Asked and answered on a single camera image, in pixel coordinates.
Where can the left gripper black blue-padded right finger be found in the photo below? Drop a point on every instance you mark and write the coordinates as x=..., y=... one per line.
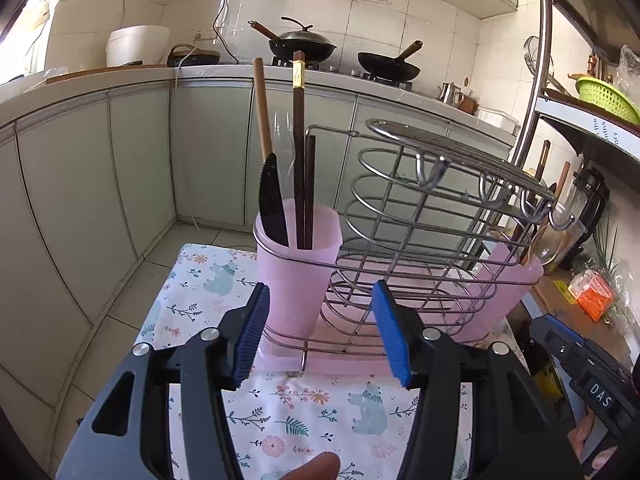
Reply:
x=423, y=358

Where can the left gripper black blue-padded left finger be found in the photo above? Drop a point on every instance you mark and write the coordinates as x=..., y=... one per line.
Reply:
x=216, y=360

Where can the dark chopstick with gold band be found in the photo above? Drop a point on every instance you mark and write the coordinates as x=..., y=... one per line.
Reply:
x=299, y=145

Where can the clear plastic fork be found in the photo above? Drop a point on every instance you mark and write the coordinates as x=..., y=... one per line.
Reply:
x=283, y=146

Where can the person's right hand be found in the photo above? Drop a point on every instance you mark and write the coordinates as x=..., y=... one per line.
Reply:
x=592, y=444

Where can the person's left hand fingertip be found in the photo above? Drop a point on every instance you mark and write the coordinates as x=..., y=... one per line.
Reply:
x=324, y=466

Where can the pink plastic drip tray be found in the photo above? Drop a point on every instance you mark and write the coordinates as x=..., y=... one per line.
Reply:
x=345, y=338

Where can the floral bear tablecloth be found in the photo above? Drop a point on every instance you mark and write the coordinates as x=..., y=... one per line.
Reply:
x=278, y=422

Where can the orange snack packet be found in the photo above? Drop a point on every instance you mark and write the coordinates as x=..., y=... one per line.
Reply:
x=592, y=293

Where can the right pink plastic cup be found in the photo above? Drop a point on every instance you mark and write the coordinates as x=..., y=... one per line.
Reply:
x=500, y=284

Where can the pink plastic cup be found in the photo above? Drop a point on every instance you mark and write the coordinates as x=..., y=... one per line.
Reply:
x=298, y=278
x=500, y=284

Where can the left pink plastic cup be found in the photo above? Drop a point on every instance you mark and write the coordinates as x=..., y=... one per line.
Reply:
x=298, y=278

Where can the black blender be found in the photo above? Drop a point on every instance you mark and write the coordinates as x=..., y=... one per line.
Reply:
x=586, y=200

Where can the steel kettle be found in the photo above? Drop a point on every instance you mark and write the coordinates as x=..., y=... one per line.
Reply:
x=450, y=93

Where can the black open wok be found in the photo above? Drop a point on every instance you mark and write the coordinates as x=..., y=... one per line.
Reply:
x=392, y=69

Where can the black electric appliance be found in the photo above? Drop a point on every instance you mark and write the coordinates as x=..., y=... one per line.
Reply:
x=181, y=55

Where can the green plastic basket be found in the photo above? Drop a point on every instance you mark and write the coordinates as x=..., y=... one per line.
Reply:
x=601, y=94

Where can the white rice cooker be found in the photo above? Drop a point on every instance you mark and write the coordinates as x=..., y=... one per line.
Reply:
x=141, y=43

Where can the wooden cutting board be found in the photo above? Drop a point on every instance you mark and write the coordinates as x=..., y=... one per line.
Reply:
x=105, y=70

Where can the black lidded wok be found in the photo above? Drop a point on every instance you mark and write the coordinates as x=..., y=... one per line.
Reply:
x=315, y=48

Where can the metal storage shelf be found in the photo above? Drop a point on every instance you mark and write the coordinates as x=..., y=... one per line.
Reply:
x=597, y=133

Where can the metal wire utensil rack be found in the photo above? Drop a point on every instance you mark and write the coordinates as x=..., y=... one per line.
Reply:
x=417, y=196

